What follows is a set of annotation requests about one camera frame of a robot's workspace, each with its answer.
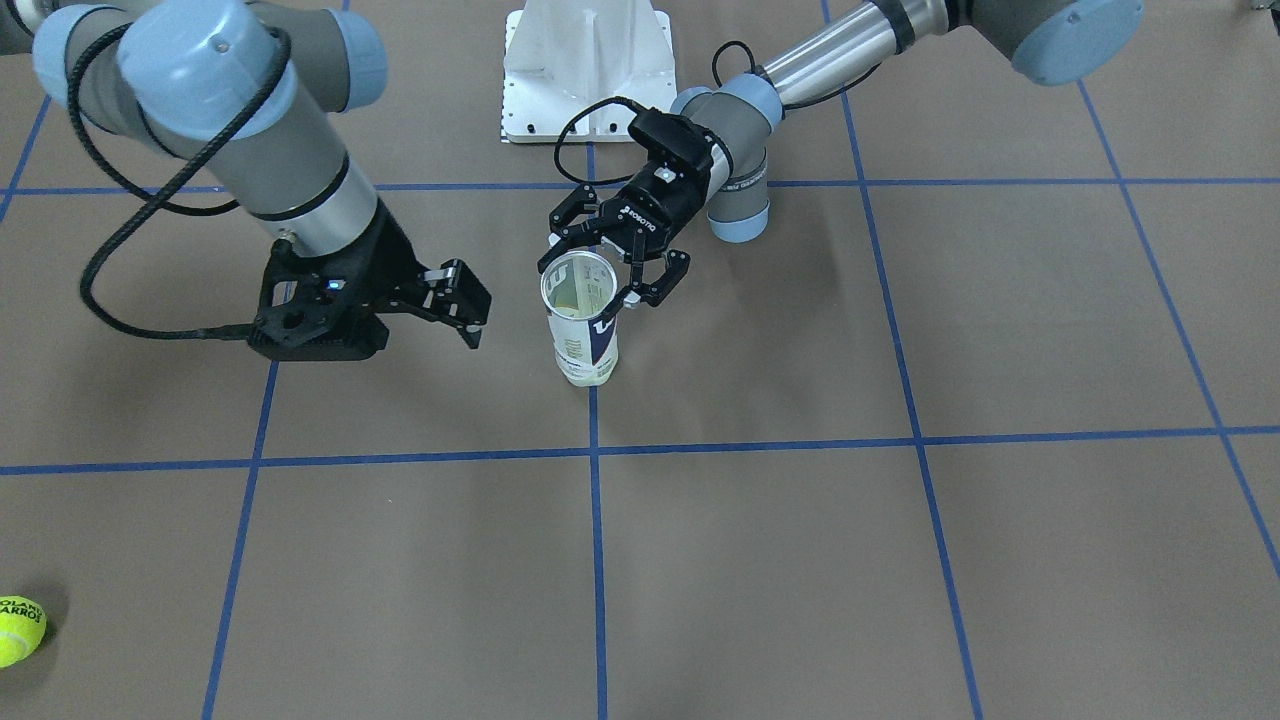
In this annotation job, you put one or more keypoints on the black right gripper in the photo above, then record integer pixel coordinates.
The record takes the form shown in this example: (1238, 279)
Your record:
(391, 262)

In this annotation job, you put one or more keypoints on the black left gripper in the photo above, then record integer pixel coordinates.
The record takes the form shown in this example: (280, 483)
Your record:
(664, 204)

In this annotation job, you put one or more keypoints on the white tennis ball can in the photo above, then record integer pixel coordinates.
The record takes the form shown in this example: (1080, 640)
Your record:
(575, 290)

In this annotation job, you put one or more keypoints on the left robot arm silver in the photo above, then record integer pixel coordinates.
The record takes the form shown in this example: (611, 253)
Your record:
(1051, 43)

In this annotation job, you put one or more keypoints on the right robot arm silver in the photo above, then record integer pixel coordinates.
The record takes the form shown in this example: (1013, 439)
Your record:
(204, 107)

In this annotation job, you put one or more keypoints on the tennis ball far yellow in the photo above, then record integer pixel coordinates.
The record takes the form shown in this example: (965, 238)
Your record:
(23, 627)

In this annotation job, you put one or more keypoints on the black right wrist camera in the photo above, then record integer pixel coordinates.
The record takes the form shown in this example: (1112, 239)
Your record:
(315, 339)

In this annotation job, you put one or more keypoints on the white pedestal column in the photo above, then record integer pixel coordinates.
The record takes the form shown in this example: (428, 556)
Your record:
(562, 56)

